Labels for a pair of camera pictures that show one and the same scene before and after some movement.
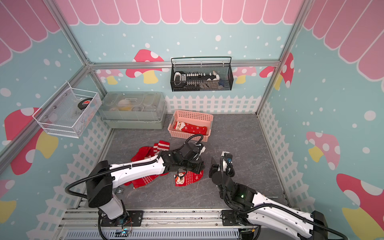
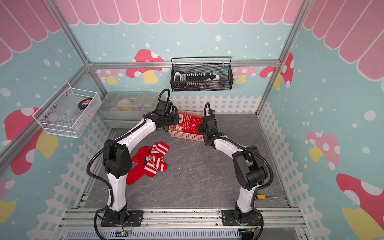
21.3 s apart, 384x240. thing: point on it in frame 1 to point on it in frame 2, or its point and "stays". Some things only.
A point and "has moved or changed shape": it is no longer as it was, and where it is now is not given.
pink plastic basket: [187, 124] stays
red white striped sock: [182, 178] has moved or changed shape
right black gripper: [215, 169] to [201, 127]
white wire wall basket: [69, 112] stays
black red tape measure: [82, 105] stays
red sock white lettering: [140, 152] to [190, 124]
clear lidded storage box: [134, 109] stays
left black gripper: [199, 168] to [175, 115]
